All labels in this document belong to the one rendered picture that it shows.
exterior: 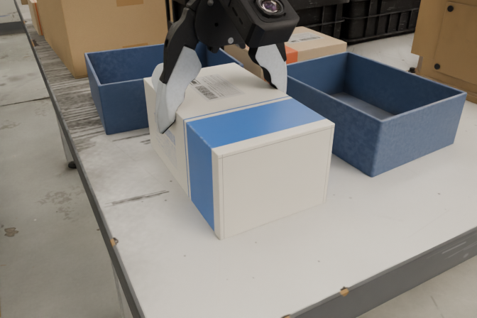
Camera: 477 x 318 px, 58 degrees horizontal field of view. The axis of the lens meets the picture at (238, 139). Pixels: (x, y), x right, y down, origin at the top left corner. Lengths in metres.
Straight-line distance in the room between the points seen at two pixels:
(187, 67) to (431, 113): 0.28
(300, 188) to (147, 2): 0.50
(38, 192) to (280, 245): 1.50
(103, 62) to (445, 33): 0.54
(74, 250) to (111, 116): 0.97
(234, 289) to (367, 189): 0.20
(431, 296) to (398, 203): 0.94
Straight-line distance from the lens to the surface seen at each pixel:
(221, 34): 0.42
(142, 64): 0.72
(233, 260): 0.38
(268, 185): 0.39
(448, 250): 0.45
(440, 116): 0.55
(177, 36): 0.40
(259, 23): 0.35
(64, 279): 1.42
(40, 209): 1.73
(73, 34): 0.79
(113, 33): 0.80
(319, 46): 0.69
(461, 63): 0.75
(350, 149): 0.51
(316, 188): 0.43
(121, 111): 0.58
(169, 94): 0.42
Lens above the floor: 0.97
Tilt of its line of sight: 29 degrees down
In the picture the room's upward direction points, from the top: straight up
